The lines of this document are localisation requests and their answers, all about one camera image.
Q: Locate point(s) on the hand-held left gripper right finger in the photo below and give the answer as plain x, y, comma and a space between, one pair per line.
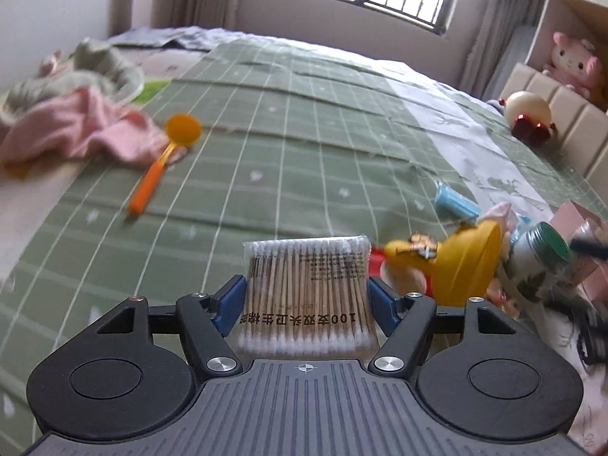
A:
382, 304

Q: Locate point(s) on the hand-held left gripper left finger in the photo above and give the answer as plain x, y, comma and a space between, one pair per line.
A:
232, 301

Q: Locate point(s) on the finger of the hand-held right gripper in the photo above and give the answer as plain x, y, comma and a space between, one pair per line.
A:
589, 248

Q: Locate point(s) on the pink cardboard box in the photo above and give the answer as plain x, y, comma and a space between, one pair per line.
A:
591, 275

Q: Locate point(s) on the green lid jar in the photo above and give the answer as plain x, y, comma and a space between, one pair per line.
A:
539, 261

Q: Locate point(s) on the cotton swab pack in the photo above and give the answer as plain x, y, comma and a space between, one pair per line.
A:
304, 294

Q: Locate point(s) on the blue packet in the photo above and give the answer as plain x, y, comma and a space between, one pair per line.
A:
456, 199

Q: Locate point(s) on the yellow cartoon toy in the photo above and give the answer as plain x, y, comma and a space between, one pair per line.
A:
411, 249

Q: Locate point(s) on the beige padded headboard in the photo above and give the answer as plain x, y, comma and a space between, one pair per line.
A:
577, 123

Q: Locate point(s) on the cream round toy red feet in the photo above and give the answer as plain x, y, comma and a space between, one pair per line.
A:
525, 107

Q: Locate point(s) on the green grid bedsheet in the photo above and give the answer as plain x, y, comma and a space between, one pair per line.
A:
285, 152

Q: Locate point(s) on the orange plastic spoon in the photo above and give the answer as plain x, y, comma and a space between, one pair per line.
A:
183, 129

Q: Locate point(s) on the pink plush toy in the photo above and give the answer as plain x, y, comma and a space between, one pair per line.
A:
572, 59

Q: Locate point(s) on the white shelf unit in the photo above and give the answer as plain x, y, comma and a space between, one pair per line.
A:
565, 14

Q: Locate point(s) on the grey blanket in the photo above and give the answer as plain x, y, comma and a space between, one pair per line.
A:
190, 35

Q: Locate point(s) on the grey plush cloth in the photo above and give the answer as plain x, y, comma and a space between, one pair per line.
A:
95, 64

